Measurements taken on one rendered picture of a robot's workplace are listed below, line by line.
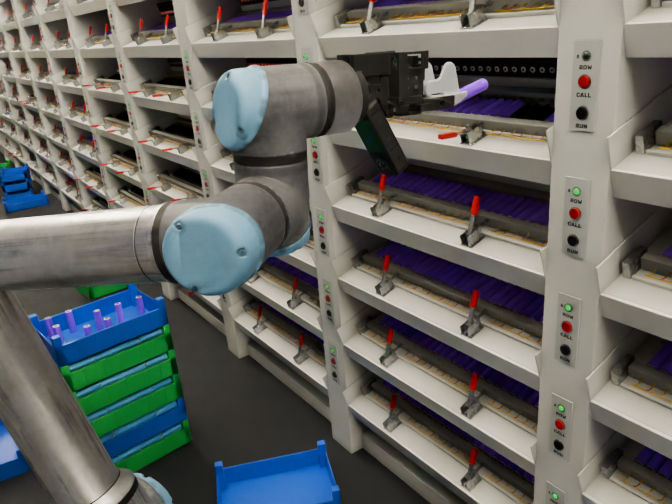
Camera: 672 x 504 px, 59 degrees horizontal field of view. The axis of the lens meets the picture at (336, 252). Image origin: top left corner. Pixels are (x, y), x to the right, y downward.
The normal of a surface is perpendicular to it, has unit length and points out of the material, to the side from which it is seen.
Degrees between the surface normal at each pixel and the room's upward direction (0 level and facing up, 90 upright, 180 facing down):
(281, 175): 90
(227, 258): 89
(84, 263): 94
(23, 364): 72
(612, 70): 90
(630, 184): 108
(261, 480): 0
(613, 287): 18
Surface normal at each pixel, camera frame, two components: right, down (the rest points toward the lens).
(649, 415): -0.32, -0.80
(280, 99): 0.55, 0.01
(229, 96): -0.81, 0.14
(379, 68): 0.58, 0.26
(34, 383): 0.72, -0.12
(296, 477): -0.07, -0.93
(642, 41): -0.75, 0.54
